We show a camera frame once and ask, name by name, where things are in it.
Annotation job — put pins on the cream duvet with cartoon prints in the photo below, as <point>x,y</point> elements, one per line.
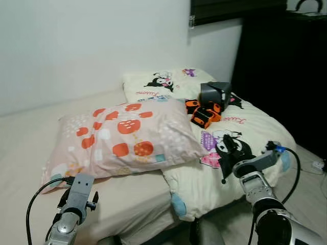
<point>255,127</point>

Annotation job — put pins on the grey robot leg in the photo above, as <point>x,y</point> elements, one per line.
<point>209,232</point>
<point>110,241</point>

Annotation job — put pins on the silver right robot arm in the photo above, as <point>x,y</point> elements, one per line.
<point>276,219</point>

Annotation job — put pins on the grey left robot leg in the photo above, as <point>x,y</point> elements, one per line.
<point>110,241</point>

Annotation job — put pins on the dark grey box device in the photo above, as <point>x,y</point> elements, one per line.
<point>214,94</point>

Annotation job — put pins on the small orange and black gadget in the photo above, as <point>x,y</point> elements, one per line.
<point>192,106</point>

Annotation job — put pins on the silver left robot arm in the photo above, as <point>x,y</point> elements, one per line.
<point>64,227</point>

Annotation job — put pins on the grey right robot leg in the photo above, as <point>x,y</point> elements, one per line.
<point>209,232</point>

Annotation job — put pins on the large orange and black gadget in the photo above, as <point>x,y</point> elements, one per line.
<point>207,116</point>

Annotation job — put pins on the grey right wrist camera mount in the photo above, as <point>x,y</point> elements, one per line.
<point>258,162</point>

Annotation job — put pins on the bed with cream sheet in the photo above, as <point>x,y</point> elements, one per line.
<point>20,153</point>

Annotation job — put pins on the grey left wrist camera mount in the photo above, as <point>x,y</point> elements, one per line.
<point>80,191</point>

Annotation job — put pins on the pink pillow with orange prints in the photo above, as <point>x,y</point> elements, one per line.
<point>153,130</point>

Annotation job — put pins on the black wardrobe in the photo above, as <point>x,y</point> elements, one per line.
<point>286,76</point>

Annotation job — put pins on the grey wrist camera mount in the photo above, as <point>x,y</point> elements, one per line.
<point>258,162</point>
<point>80,191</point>

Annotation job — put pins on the white floor power socket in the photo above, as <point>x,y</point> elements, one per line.
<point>319,165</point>

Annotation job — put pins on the dark window frame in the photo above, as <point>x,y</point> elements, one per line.
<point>230,9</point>

